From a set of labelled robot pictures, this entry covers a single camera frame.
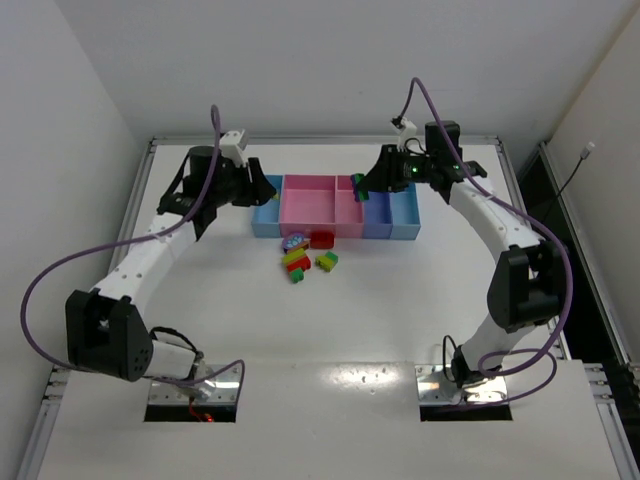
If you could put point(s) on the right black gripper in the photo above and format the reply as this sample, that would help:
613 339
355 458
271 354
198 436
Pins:
383 169

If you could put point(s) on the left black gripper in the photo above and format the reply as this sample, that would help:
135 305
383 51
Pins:
255 181

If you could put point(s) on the red round lego piece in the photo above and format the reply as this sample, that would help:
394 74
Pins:
322 239

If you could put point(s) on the yellow lego brick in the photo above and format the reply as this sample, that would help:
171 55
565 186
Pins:
325 263

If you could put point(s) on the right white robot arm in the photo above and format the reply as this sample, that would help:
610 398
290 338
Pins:
528 287

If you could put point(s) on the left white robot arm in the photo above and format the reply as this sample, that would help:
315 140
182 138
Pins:
105 329

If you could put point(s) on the periwinkle blue bin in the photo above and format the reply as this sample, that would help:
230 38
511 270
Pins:
377 216

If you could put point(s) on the left light blue bin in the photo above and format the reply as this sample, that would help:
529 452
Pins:
265 219

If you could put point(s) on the light blue bin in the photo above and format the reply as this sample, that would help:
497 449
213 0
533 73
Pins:
265 219
405 215

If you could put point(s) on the right light blue bin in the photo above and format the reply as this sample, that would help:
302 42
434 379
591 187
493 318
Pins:
405 215

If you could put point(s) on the pink divided tray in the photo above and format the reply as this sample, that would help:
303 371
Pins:
310 203

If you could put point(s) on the purple flower lego piece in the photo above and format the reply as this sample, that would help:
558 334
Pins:
294 241

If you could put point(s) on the multicolour stacked lego block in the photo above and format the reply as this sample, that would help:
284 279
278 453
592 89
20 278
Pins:
296 259

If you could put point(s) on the small green lego brick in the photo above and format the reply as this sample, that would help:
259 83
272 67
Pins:
296 275

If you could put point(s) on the white front board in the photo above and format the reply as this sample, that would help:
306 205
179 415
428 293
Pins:
328 421

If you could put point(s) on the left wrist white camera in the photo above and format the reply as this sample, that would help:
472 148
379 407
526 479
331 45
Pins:
232 146

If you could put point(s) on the wrist white camera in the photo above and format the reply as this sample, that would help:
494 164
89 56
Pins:
232 146
405 130

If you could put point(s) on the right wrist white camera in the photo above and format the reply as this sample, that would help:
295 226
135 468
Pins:
405 130

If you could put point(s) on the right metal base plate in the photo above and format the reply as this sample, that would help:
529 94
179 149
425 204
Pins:
436 388

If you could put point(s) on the metal base plate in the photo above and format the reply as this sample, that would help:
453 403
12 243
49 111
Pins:
218 391
436 388

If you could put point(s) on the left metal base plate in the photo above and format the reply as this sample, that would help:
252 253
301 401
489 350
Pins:
218 391

